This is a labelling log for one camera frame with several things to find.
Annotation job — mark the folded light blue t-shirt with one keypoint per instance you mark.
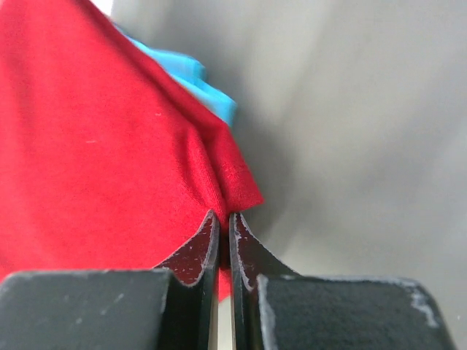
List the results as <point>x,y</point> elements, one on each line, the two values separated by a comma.
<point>191,74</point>

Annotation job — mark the red t-shirt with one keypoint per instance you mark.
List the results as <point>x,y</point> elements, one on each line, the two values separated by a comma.
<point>106,161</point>

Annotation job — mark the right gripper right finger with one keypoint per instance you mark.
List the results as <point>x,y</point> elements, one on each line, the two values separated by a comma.
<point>275,307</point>

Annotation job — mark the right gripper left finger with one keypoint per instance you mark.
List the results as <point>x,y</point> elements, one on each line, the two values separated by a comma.
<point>172,306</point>

